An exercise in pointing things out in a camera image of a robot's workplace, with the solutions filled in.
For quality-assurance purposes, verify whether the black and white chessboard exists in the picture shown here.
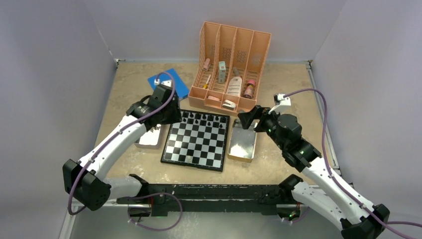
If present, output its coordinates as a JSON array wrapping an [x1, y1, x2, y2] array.
[[160, 110, 230, 172]]

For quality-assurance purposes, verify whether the teal small box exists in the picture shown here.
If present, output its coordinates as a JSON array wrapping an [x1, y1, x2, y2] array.
[[218, 61, 226, 84]]

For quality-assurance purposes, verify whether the pink capped small bottle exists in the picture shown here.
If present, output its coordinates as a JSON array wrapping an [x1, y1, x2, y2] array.
[[242, 79, 256, 99]]

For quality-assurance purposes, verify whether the white lotion bottle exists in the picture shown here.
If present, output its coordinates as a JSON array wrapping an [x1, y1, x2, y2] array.
[[225, 76, 242, 97]]

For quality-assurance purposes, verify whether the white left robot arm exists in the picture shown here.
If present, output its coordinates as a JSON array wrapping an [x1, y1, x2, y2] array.
[[62, 85, 182, 215]]

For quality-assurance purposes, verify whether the silver tin with white pieces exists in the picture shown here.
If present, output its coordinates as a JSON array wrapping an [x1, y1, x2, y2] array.
[[134, 124, 162, 149]]

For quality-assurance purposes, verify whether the gold empty tin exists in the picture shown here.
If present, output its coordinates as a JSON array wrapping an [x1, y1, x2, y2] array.
[[228, 119, 257, 163]]

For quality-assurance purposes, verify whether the pink eraser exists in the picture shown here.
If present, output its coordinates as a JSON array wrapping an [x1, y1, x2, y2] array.
[[207, 96, 221, 101]]

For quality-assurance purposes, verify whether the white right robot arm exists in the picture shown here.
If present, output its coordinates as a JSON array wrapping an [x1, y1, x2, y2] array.
[[238, 105, 390, 239]]

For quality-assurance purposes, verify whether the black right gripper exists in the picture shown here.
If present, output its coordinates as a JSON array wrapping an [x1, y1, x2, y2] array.
[[238, 106, 288, 150]]

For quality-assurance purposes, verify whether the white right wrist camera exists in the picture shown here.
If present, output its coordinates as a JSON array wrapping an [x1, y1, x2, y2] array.
[[272, 93, 292, 113]]

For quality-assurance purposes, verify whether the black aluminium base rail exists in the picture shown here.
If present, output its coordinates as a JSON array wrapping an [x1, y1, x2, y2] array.
[[67, 183, 355, 219]]

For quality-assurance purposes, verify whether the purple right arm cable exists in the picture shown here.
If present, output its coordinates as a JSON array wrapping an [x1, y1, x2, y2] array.
[[283, 88, 422, 239]]

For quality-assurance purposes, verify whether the pink tube in organizer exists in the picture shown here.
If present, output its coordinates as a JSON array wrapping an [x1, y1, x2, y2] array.
[[203, 58, 211, 71]]

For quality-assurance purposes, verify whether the white stapler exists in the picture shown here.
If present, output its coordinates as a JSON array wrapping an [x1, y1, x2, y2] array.
[[221, 100, 236, 111]]

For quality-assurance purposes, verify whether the peach desk organizer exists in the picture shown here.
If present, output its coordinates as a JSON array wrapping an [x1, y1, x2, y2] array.
[[188, 21, 271, 116]]

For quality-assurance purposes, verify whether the yellow tipped pen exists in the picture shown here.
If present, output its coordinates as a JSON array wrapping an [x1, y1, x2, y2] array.
[[203, 75, 211, 89]]

